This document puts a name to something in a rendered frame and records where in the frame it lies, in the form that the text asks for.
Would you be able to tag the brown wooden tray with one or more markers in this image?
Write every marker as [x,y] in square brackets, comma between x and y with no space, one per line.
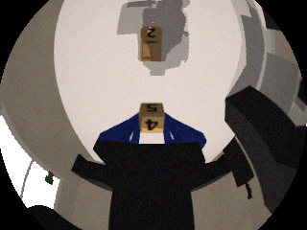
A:
[150,51]

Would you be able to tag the brown cube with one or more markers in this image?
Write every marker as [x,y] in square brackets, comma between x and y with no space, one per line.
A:
[151,34]
[151,117]

